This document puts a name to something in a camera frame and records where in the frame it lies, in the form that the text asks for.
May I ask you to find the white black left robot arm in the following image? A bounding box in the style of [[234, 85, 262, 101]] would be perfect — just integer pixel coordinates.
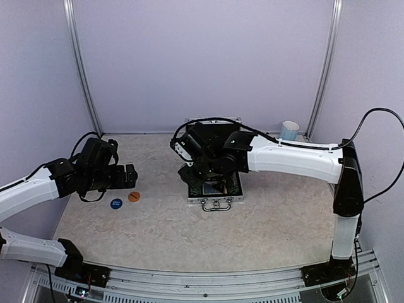
[[1, 138, 138, 287]]

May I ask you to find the light blue ribbed cup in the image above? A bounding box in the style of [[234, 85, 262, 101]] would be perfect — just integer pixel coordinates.
[[280, 121, 300, 141]]

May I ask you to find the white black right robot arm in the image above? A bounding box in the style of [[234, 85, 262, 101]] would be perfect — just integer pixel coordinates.
[[170, 117, 364, 287]]

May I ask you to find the right aluminium frame post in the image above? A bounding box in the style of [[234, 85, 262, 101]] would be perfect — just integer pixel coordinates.
[[305, 0, 343, 140]]

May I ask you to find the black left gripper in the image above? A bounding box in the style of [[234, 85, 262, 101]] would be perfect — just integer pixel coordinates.
[[85, 163, 137, 191]]

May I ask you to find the blue small blind button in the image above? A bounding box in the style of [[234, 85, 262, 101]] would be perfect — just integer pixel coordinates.
[[110, 198, 123, 210]]

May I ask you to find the aluminium poker case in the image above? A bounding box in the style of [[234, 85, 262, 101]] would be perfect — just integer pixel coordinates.
[[187, 118, 244, 212]]

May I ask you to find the front aluminium rail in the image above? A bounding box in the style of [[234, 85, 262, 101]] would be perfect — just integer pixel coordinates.
[[23, 252, 389, 302]]

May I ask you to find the green chip group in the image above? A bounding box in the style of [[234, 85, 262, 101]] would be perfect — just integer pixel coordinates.
[[227, 175, 240, 194]]

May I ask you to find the orange round button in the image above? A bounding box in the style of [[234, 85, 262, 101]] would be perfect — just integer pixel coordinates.
[[128, 191, 141, 203]]

